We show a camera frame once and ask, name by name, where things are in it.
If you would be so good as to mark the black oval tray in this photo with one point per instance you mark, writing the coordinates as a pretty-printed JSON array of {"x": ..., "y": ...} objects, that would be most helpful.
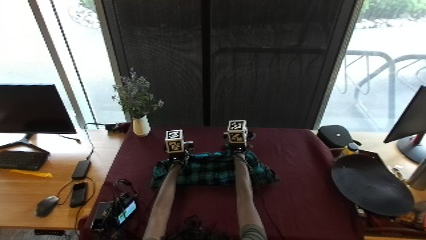
[{"x": 372, "y": 185}]

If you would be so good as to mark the bunch of small flowers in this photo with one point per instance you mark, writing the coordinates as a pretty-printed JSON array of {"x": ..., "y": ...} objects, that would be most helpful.
[{"x": 135, "y": 95}]

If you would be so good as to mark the black keyboard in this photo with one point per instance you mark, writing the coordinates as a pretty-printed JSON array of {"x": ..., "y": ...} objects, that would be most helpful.
[{"x": 22, "y": 160}]

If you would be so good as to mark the black computer monitor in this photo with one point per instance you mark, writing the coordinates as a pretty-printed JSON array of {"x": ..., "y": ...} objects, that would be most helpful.
[{"x": 34, "y": 111}]

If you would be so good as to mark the person's left hand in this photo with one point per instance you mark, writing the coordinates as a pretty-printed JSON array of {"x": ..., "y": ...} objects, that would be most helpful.
[{"x": 179, "y": 156}]

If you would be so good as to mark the black monitor with red stand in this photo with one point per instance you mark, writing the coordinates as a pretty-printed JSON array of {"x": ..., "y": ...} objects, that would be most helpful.
[{"x": 410, "y": 125}]

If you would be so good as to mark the dark red tablecloth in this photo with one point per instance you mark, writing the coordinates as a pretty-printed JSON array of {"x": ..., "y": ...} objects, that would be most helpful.
[{"x": 307, "y": 186}]

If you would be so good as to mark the grey metal bike rack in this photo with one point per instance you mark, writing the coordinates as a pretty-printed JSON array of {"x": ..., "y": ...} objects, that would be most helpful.
[{"x": 377, "y": 76}]

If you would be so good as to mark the black device with lit screen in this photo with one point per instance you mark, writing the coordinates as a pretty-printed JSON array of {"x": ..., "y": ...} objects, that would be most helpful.
[{"x": 116, "y": 210}]

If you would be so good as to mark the yellow strip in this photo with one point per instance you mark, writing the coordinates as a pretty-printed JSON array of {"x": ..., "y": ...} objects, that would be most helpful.
[{"x": 31, "y": 173}]

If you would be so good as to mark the white marker cube on left glove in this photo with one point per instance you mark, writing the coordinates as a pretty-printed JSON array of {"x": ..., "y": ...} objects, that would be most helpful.
[{"x": 175, "y": 141}]

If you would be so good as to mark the white marker cube on right glove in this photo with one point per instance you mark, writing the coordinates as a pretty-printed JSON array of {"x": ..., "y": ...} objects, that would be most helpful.
[{"x": 237, "y": 131}]

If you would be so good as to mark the white marker cube on glove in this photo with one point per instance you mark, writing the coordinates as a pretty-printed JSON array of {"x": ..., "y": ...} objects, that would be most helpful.
[
  {"x": 175, "y": 141},
  {"x": 237, "y": 131}
]

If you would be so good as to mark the person's right hand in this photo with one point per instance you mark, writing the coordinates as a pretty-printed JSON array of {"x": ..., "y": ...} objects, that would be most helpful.
[{"x": 240, "y": 149}]

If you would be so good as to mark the grey computer mouse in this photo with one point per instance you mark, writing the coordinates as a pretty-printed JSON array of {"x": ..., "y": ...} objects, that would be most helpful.
[{"x": 47, "y": 206}]

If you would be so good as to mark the white vase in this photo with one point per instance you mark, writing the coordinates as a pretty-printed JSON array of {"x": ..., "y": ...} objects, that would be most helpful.
[{"x": 142, "y": 126}]

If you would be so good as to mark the dark mesh window screen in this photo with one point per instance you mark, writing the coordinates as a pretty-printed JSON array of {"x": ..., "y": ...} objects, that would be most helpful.
[{"x": 227, "y": 63}]

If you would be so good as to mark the green plaid cloth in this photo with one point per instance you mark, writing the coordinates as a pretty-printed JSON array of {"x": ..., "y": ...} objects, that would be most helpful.
[{"x": 208, "y": 170}]

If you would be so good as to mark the black smartphone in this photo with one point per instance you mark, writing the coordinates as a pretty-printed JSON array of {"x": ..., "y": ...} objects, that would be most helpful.
[{"x": 79, "y": 194}]

